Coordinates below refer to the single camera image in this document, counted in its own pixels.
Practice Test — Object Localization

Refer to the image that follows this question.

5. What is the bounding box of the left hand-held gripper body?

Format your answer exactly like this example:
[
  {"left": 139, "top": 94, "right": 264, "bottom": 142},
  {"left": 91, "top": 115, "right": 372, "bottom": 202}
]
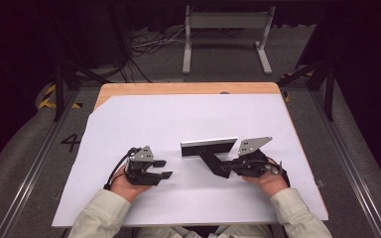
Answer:
[{"left": 124, "top": 145, "right": 163, "bottom": 186}]

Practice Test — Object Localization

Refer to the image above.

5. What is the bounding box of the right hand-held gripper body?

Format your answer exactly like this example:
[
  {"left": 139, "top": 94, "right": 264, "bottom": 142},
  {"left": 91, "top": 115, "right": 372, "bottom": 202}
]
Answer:
[{"left": 229, "top": 136, "right": 274, "bottom": 179}]

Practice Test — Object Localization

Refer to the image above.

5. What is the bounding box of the person's left hand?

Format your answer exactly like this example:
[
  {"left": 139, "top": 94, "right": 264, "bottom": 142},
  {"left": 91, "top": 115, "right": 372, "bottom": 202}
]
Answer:
[{"left": 109, "top": 164, "right": 154, "bottom": 203}]

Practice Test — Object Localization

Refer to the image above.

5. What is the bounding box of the person's right hand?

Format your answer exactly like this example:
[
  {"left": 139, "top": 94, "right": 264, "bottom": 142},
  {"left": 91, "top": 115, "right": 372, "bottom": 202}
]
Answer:
[{"left": 242, "top": 158, "right": 291, "bottom": 198}]

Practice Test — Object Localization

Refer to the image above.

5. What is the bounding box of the white paper sheet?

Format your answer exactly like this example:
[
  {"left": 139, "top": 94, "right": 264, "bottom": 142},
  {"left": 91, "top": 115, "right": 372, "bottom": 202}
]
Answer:
[{"left": 51, "top": 93, "right": 329, "bottom": 229}]

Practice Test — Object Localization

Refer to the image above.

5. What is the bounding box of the yellow black hazard tape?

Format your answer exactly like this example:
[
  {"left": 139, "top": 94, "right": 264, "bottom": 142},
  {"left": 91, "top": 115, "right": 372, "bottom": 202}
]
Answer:
[{"left": 38, "top": 83, "right": 83, "bottom": 110}]

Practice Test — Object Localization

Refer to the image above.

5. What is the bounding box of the grey metal stand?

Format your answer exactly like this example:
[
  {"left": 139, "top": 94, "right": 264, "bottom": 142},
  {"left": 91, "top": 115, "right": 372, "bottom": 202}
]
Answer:
[{"left": 182, "top": 4, "right": 277, "bottom": 75}]

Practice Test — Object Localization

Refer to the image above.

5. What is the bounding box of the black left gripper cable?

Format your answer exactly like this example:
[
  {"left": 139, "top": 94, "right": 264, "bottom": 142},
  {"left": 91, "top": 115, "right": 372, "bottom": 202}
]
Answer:
[{"left": 103, "top": 146, "right": 141, "bottom": 191}]

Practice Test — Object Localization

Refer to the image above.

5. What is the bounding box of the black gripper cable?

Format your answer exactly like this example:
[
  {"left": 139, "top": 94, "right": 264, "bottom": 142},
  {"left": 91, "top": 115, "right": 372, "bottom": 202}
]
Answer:
[
  {"left": 265, "top": 156, "right": 292, "bottom": 188},
  {"left": 103, "top": 146, "right": 141, "bottom": 191}
]

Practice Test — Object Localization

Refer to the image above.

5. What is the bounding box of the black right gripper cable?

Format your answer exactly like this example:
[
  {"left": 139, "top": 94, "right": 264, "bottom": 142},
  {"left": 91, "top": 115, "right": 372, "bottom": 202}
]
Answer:
[{"left": 265, "top": 156, "right": 292, "bottom": 188}]

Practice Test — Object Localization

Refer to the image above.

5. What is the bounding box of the aluminium floor rail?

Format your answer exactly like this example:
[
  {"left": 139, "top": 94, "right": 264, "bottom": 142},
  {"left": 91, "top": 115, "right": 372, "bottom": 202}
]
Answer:
[
  {"left": 0, "top": 88, "right": 81, "bottom": 238},
  {"left": 310, "top": 88, "right": 381, "bottom": 238}
]

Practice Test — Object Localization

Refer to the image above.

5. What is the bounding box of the black metal frame stand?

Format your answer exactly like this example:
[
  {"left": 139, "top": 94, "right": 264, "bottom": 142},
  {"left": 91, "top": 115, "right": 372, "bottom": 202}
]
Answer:
[
  {"left": 277, "top": 59, "right": 337, "bottom": 122},
  {"left": 48, "top": 6, "right": 113, "bottom": 122}
]

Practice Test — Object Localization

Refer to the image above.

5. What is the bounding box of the bundle of floor cables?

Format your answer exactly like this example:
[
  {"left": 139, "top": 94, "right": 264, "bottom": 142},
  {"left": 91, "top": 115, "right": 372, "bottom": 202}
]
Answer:
[{"left": 125, "top": 25, "right": 187, "bottom": 83}]

